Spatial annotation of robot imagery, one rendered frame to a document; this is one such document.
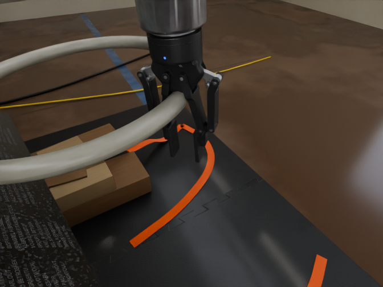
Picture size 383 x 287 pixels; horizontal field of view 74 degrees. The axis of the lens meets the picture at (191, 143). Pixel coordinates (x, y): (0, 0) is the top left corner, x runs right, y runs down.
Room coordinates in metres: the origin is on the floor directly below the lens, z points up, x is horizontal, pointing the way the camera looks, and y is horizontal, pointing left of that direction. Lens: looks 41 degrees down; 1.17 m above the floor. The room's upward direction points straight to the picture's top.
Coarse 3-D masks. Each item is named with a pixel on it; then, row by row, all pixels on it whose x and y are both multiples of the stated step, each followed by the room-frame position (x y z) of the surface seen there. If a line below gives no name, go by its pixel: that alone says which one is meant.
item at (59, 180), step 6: (84, 168) 0.88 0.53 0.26; (66, 174) 0.83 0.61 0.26; (72, 174) 0.83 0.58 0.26; (78, 174) 0.83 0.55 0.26; (84, 174) 0.83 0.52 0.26; (48, 180) 0.80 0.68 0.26; (54, 180) 0.80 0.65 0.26; (60, 180) 0.80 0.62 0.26; (66, 180) 0.80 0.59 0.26; (72, 180) 0.80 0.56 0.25; (54, 186) 0.77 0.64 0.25
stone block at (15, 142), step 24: (0, 120) 0.66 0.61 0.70; (0, 144) 0.53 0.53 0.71; (24, 144) 0.59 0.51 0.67; (0, 192) 0.35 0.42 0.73; (24, 192) 0.38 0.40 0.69; (48, 192) 0.41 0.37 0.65; (0, 216) 0.29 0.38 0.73; (24, 216) 0.31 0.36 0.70; (48, 216) 0.33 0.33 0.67; (0, 240) 0.23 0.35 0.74; (24, 240) 0.25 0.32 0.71; (48, 240) 0.27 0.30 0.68; (72, 240) 0.29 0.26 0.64; (0, 264) 0.19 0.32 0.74; (24, 264) 0.20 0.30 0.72; (48, 264) 0.21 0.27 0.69; (72, 264) 0.23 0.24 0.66
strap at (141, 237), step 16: (192, 128) 1.51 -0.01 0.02; (144, 144) 1.22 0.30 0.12; (208, 144) 1.33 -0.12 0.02; (208, 160) 1.17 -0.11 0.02; (208, 176) 1.04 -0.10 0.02; (192, 192) 0.91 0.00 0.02; (176, 208) 0.80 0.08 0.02; (160, 224) 0.71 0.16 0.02; (320, 256) 0.54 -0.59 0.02; (320, 272) 0.47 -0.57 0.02
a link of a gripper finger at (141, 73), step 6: (144, 66) 0.39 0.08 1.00; (138, 72) 0.37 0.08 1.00; (144, 72) 0.37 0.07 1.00; (138, 78) 0.37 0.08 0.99; (144, 78) 0.37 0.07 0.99; (144, 84) 0.37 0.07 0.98; (150, 84) 0.37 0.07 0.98; (156, 84) 0.39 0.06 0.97; (144, 90) 0.37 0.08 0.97; (150, 90) 0.37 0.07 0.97; (156, 90) 0.38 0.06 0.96; (150, 96) 0.37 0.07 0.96; (156, 96) 0.38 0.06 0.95; (150, 102) 0.37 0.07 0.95; (156, 102) 0.38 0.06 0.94; (150, 108) 0.37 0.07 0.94
